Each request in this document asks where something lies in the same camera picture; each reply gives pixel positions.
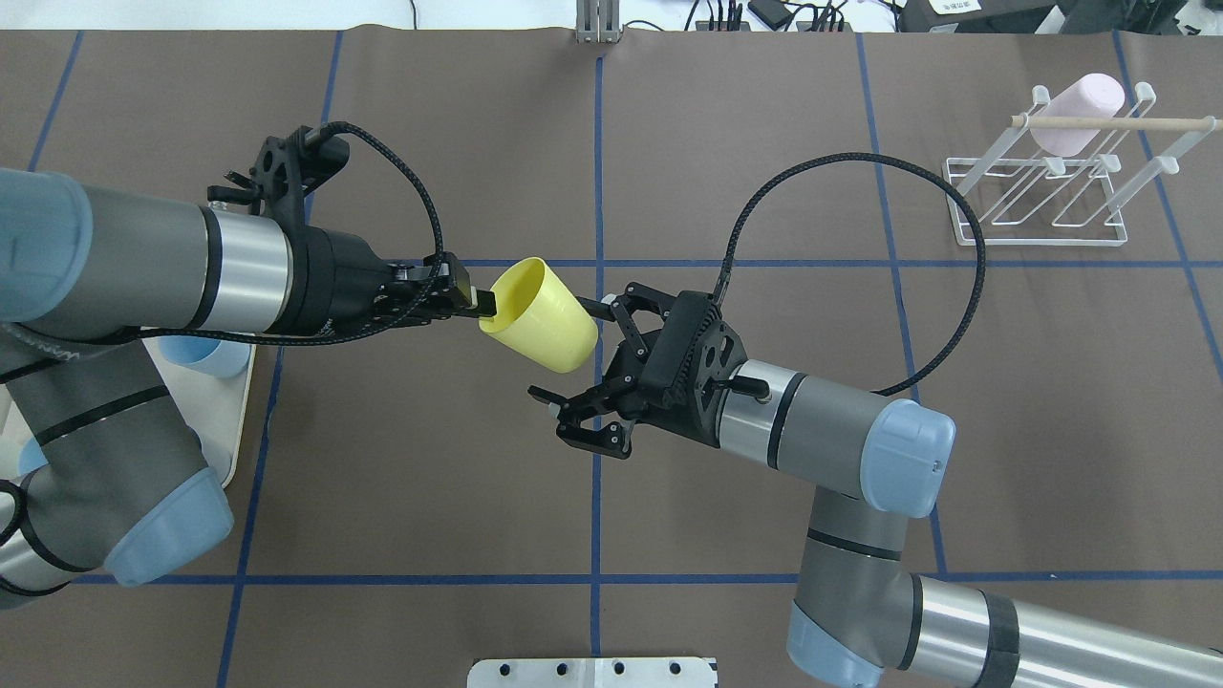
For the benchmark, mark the light blue cup front row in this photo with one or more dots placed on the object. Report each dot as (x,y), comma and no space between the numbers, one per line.
(211,357)

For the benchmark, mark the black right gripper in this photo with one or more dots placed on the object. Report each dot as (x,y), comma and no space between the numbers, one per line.
(626,380)

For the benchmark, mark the pink plastic cup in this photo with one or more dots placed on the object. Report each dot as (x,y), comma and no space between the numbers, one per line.
(1094,95)

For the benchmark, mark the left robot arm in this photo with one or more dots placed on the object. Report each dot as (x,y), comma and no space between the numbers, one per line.
(89,275)

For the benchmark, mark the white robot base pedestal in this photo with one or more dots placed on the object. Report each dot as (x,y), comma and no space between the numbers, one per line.
(641,671)

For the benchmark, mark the yellow plastic cup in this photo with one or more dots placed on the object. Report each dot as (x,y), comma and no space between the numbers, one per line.
(538,317)

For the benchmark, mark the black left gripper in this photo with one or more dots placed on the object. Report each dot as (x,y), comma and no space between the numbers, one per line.
(346,280)

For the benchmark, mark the white wire dish rack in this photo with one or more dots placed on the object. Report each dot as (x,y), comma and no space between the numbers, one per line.
(1024,197)

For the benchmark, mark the aluminium frame post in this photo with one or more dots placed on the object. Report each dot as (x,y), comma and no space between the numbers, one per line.
(598,22)

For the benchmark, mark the white cup tray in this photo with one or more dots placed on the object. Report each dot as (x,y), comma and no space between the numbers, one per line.
(213,407)

